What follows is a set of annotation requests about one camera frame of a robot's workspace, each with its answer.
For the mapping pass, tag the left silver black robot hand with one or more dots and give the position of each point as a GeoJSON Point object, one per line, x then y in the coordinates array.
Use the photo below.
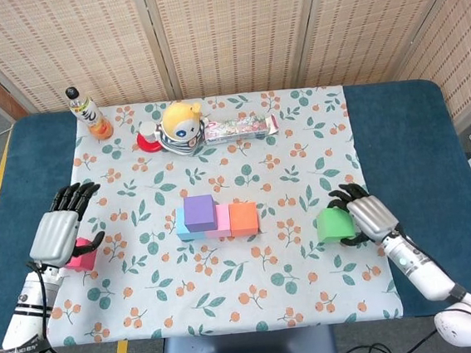
{"type": "Point", "coordinates": [54, 240]}

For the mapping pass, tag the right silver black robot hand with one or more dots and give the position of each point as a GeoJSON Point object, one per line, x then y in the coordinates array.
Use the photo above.
{"type": "Point", "coordinates": [373, 217]}

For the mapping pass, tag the red foam cube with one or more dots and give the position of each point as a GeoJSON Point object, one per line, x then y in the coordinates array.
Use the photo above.
{"type": "Point", "coordinates": [85, 262]}

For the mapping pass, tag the green foam cube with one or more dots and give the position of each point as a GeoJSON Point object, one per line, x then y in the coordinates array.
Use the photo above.
{"type": "Point", "coordinates": [334, 225]}

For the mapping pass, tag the light blue foam cube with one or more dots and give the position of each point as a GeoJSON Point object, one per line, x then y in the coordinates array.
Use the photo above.
{"type": "Point", "coordinates": [180, 227]}

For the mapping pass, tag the orange foam cube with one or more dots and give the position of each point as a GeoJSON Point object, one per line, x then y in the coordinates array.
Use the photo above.
{"type": "Point", "coordinates": [244, 219]}

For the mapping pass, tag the purple foam cube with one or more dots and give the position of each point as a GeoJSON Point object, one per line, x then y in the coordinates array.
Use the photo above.
{"type": "Point", "coordinates": [199, 213]}

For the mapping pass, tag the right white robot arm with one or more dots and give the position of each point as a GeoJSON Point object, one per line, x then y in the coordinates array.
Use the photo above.
{"type": "Point", "coordinates": [420, 271]}

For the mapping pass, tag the teal padded table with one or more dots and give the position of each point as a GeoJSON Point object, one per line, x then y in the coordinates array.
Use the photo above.
{"type": "Point", "coordinates": [402, 127]}

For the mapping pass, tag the orange juice bottle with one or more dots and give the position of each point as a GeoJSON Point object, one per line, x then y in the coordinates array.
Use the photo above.
{"type": "Point", "coordinates": [90, 115]}

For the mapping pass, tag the pink foam cube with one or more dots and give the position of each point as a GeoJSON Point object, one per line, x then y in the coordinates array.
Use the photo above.
{"type": "Point", "coordinates": [224, 221]}

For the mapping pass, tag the floral print tablecloth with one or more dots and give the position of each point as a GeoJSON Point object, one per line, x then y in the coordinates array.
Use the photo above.
{"type": "Point", "coordinates": [228, 277]}

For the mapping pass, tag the snack package box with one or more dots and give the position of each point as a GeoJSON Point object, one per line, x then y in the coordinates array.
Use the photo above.
{"type": "Point", "coordinates": [239, 129]}

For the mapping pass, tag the yellow plush toy striped shirt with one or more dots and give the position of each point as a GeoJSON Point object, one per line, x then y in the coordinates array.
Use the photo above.
{"type": "Point", "coordinates": [180, 125]}

